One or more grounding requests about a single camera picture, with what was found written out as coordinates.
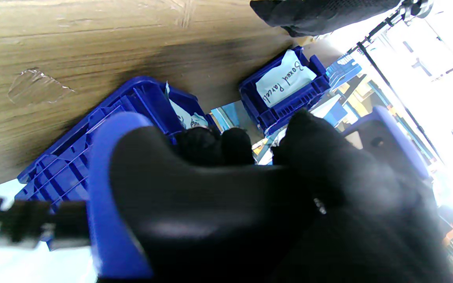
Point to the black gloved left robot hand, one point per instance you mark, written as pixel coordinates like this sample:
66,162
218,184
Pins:
321,13

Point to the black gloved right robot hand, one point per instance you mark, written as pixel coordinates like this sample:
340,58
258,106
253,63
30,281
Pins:
368,220

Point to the black and blue barcode scanner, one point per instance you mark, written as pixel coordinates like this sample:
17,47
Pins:
171,188

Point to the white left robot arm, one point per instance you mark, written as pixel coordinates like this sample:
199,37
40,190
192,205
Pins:
419,6

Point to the handwritten boxed parcels paper label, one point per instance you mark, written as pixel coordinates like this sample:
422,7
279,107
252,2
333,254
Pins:
285,78

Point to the blue bin boxed parcels label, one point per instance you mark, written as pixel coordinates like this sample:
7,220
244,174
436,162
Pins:
289,110

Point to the crumpled handwritten paper label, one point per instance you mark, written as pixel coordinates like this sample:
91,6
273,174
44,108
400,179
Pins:
187,118

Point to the blue ribbed plastic bin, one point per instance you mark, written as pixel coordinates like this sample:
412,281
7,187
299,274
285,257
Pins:
65,173

